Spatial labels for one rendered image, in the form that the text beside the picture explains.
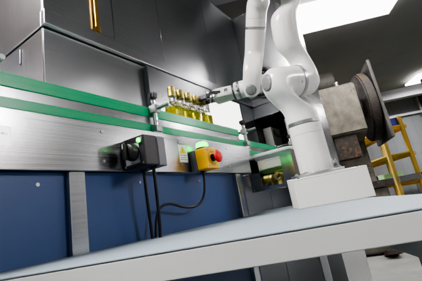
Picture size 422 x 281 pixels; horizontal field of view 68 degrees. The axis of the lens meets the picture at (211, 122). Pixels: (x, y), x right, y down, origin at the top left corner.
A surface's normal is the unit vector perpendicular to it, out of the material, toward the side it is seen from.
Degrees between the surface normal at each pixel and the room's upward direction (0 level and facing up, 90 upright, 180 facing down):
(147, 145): 90
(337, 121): 92
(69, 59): 90
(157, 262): 90
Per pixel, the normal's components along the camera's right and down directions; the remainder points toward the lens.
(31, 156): 0.81, -0.29
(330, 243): -0.16, -0.25
